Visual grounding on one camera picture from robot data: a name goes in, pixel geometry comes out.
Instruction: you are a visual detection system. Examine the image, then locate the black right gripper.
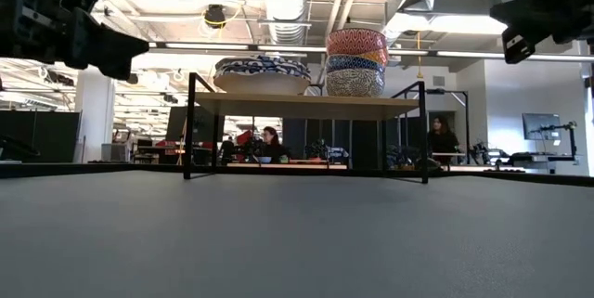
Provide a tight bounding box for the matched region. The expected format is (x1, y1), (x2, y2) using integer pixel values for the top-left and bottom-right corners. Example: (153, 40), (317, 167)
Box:
(490, 0), (594, 65)

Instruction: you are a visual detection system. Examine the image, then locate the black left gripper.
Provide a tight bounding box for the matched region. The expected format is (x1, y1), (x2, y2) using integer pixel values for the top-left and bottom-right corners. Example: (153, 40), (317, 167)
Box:
(0, 0), (150, 81)

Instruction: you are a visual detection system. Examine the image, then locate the white shallow bowl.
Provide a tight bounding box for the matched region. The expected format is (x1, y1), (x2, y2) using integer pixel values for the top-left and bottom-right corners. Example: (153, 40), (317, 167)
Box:
(212, 71), (311, 97)

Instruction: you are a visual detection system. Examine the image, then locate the blue and white patterned plate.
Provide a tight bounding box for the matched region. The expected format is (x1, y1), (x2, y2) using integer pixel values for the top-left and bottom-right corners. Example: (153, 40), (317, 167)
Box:
(213, 55), (312, 76)

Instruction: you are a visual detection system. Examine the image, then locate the red patterned bowl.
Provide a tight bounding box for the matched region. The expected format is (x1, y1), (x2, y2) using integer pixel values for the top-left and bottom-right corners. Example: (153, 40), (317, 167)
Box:
(325, 27), (388, 57)

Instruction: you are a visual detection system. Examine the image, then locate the grey floral patterned bowl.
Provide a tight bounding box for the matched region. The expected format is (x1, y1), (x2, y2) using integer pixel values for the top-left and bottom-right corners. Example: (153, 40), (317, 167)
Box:
(325, 67), (386, 98)

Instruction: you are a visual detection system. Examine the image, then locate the blue diamond bowl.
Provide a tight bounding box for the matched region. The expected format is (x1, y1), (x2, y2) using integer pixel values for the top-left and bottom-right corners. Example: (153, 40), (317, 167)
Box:
(325, 54), (387, 75)

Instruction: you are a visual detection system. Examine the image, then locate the long ceiling light strip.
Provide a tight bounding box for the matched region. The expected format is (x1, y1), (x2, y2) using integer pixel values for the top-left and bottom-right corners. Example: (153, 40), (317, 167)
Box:
(148, 41), (594, 63)

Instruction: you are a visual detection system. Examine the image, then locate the grey computer monitor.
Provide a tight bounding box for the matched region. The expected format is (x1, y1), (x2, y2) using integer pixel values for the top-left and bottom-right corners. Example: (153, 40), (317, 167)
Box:
(522, 112), (562, 142)

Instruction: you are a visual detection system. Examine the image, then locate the black partition panel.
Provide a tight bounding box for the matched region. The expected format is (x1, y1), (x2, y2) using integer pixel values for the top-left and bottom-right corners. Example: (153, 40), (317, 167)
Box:
(0, 110), (84, 164)

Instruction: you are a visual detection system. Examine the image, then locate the black computer monitor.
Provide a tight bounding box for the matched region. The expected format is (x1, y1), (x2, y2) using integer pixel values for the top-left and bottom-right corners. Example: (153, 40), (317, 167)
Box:
(165, 105), (225, 144)

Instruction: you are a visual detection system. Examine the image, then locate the person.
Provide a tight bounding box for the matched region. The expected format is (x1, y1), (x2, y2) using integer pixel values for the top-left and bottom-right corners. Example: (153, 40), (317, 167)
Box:
(426, 115), (461, 167)
(252, 125), (292, 165)

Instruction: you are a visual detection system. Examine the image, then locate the small potted plant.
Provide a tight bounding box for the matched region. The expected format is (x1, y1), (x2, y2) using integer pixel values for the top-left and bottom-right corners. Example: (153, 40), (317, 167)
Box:
(309, 138), (329, 160)

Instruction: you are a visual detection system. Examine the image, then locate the black metal table frame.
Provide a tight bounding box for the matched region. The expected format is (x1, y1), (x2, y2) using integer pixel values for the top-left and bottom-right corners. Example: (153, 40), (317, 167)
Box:
(0, 162), (594, 188)

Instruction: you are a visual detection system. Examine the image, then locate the silver corrugated ceiling duct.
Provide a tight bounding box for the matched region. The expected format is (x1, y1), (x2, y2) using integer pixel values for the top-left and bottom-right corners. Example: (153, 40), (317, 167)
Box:
(258, 0), (311, 82)

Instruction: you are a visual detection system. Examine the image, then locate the wooden shelf with black frame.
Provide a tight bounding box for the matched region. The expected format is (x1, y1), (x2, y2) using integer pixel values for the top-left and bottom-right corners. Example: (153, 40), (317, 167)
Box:
(182, 71), (431, 185)

